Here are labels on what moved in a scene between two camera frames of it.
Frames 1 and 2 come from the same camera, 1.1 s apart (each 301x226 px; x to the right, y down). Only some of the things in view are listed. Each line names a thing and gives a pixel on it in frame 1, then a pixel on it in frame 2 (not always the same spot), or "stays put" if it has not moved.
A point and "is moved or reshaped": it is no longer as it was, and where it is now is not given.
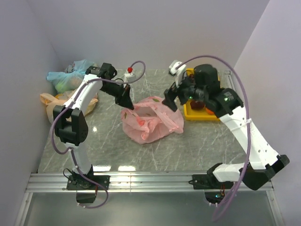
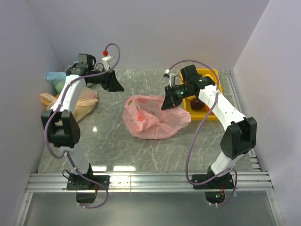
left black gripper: x=123 y=99 -> x=112 y=84
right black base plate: x=209 y=181 stays put
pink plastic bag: x=150 y=120 is moved or reshaped
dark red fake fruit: x=197 y=105 stays put
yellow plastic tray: x=191 y=114 stays put
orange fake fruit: x=209 y=112 stays put
